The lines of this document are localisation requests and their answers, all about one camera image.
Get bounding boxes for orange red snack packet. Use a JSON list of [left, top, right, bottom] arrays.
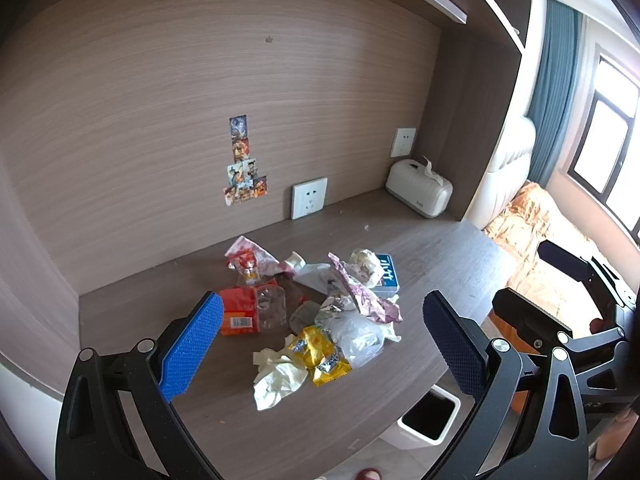
[[219, 287, 259, 336]]

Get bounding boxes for pink purple wrapper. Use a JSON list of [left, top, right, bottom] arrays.
[[328, 252, 402, 324]]

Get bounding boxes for white tissue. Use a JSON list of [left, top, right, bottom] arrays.
[[253, 334, 308, 412]]

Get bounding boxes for blue label clear plastic box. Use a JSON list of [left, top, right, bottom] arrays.
[[372, 254, 399, 298]]

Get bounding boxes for clear plastic bag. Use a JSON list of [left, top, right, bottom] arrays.
[[314, 310, 401, 368]]

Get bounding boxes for red white snack wrapper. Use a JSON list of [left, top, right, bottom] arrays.
[[224, 236, 281, 286]]

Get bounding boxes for yellow snack wrapper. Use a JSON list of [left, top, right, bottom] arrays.
[[288, 326, 352, 387]]

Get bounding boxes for white paper ball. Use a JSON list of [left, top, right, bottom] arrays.
[[346, 249, 384, 288]]

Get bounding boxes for white square trash bin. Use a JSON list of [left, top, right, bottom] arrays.
[[380, 385, 461, 451]]

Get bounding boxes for person right hand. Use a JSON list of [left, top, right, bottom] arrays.
[[593, 408, 639, 462]]

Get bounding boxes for orange bed cover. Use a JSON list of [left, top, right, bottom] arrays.
[[484, 182, 601, 338]]

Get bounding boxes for dark framed window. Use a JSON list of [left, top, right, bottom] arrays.
[[568, 53, 639, 242]]

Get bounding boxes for white padded headboard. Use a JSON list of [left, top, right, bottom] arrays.
[[465, 116, 536, 230]]

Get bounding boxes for right red slipper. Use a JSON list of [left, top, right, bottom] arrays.
[[355, 468, 382, 480]]

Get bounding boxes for teal curtain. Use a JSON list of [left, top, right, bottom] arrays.
[[527, 0, 584, 188]]

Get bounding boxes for white tissue box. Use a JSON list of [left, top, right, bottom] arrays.
[[385, 158, 454, 218]]

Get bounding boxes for colourful wall stickers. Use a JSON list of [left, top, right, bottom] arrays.
[[224, 115, 268, 207]]

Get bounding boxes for white wall socket centre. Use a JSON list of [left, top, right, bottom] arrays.
[[291, 177, 328, 220]]

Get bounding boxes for white wall socket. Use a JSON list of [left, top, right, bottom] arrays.
[[390, 127, 416, 158], [291, 177, 328, 220]]

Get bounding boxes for white wall socket right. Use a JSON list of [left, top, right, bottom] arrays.
[[390, 127, 416, 158]]

